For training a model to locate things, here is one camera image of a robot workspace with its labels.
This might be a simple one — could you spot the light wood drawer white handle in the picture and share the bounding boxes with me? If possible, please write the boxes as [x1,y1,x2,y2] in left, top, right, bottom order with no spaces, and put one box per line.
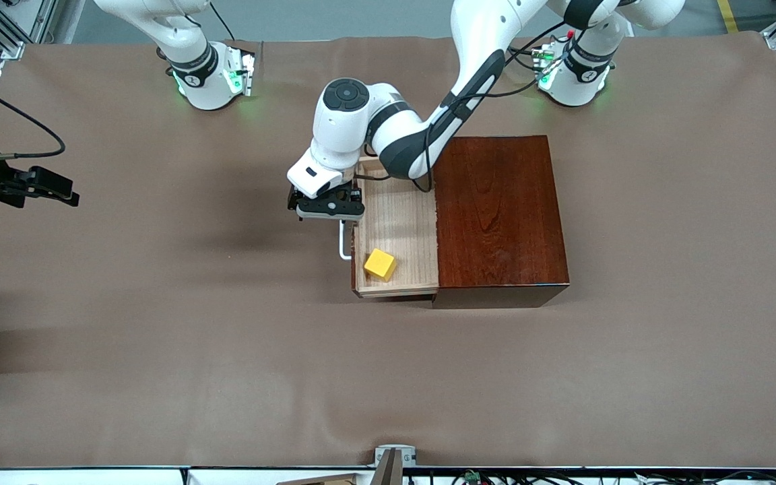
[339,158,440,299]

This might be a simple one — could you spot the yellow cube block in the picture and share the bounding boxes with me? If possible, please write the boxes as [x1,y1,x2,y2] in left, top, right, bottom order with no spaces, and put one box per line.
[364,248,397,282]

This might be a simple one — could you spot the dark brown wooden cabinet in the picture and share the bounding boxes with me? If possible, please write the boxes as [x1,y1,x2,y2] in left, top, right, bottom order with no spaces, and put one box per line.
[430,135,571,309]

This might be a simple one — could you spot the brown cardboard piece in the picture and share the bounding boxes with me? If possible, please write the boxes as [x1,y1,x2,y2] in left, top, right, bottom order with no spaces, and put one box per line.
[277,474,356,485]

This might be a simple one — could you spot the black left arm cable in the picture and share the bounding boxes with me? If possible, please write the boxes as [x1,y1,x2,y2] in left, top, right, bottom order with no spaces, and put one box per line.
[354,20,587,195]

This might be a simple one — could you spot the black base power cable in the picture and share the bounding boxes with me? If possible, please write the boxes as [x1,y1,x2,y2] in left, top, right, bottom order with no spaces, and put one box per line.
[209,0,236,41]

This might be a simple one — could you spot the grey metal mount bracket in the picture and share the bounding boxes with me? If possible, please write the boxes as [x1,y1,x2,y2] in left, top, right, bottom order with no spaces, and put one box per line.
[371,445,418,485]

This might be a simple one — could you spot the black cable tangle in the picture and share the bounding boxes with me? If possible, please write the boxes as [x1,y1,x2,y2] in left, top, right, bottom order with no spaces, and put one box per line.
[407,470,776,485]

